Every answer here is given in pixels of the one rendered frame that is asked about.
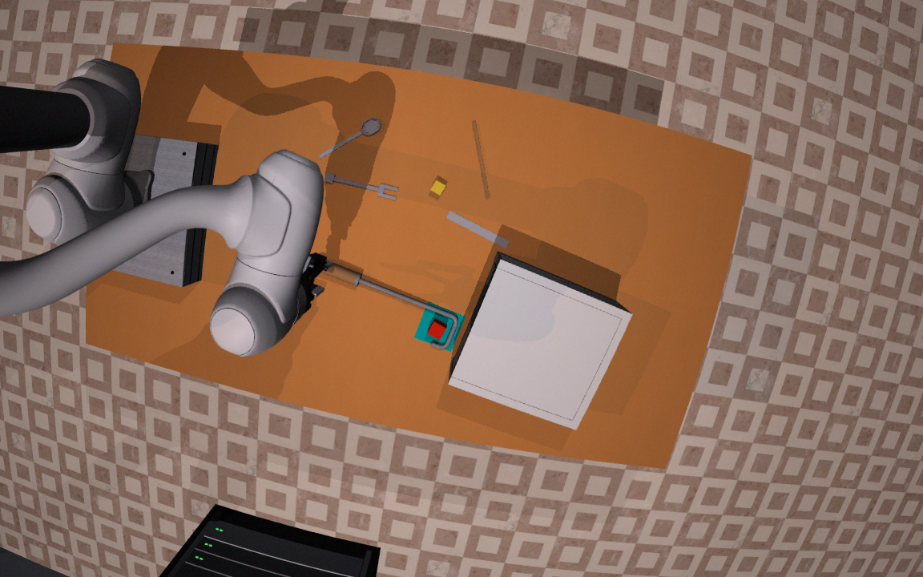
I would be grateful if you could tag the teal square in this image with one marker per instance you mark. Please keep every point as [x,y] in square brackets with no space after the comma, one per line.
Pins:
[427,320]

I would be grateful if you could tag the grey spoon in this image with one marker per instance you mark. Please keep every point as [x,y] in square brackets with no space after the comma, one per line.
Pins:
[369,125]

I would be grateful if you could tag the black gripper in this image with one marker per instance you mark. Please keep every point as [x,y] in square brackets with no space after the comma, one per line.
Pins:
[313,267]

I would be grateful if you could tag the grey flat bar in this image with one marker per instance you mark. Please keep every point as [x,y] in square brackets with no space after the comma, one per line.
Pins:
[477,229]

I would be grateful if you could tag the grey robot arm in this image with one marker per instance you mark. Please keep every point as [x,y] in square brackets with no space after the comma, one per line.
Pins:
[270,218]

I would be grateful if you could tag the red block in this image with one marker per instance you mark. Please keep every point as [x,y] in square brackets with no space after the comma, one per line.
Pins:
[437,329]

